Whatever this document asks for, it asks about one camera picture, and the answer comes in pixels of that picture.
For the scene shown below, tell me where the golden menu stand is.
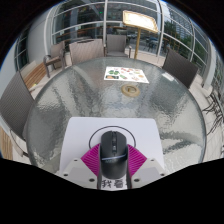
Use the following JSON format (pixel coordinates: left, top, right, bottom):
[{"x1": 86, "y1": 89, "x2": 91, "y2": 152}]
[{"x1": 121, "y1": 9, "x2": 160, "y2": 60}]

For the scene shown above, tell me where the black computer mouse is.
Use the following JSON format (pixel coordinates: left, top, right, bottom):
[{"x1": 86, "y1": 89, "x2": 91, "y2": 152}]
[{"x1": 99, "y1": 130, "x2": 129, "y2": 180}]

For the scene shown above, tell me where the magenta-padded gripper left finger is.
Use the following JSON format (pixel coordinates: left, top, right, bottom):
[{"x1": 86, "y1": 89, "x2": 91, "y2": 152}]
[{"x1": 61, "y1": 143, "x2": 103, "y2": 190}]

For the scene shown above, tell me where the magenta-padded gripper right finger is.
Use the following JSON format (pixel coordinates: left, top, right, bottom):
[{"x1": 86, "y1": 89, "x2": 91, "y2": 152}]
[{"x1": 126, "y1": 143, "x2": 167, "y2": 190}]

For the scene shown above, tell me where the dark metal folding furniture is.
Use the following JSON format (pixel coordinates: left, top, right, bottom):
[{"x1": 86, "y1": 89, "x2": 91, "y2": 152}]
[{"x1": 202, "y1": 87, "x2": 224, "y2": 134}]

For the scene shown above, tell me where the white printed mouse pad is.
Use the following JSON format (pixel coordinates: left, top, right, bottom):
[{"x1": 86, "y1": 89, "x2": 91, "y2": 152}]
[{"x1": 57, "y1": 116, "x2": 165, "y2": 191}]

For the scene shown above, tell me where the brown tape roll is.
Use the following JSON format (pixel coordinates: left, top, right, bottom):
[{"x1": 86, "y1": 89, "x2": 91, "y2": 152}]
[{"x1": 120, "y1": 83, "x2": 142, "y2": 98}]

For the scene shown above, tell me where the brown wicker chair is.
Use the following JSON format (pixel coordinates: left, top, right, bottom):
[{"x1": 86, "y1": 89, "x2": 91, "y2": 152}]
[
  {"x1": 162, "y1": 48, "x2": 199, "y2": 89},
  {"x1": 0, "y1": 70, "x2": 36, "y2": 158},
  {"x1": 68, "y1": 38, "x2": 105, "y2": 67},
  {"x1": 104, "y1": 33, "x2": 133, "y2": 58},
  {"x1": 42, "y1": 40, "x2": 67, "y2": 78}
]

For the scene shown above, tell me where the colourful picture sheet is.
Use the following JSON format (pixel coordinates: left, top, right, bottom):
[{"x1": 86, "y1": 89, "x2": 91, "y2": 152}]
[{"x1": 103, "y1": 65, "x2": 150, "y2": 84}]

